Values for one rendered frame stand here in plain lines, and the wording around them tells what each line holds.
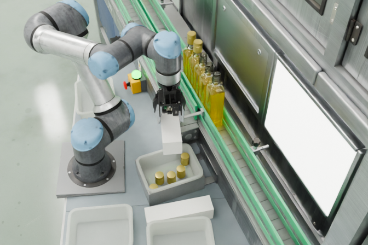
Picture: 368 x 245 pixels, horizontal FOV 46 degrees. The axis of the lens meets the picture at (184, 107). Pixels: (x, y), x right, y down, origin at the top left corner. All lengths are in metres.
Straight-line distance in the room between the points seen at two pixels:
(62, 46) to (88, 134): 0.38
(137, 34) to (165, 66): 0.12
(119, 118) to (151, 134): 0.27
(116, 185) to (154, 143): 0.26
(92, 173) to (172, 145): 0.42
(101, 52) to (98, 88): 0.43
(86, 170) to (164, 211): 0.34
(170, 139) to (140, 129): 0.53
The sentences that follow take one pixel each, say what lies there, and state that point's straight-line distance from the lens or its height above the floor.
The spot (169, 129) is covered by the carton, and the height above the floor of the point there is 1.11.
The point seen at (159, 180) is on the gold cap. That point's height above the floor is 0.80.
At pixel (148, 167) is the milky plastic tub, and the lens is 1.75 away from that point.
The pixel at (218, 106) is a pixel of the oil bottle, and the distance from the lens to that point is 1.65.
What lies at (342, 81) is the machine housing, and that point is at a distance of 1.20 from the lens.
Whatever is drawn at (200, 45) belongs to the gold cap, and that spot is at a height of 1.16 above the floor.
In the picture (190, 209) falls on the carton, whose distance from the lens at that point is 1.60.
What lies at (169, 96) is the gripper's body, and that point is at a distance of 1.32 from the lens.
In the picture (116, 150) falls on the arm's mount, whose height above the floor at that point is 0.76.
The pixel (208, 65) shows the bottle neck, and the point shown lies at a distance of 1.62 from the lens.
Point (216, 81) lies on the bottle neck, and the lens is 1.57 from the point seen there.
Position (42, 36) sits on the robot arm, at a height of 1.36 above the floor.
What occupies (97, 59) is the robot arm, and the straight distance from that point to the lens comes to 1.20.
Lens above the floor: 2.18
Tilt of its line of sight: 46 degrees down
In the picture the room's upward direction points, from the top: straight up
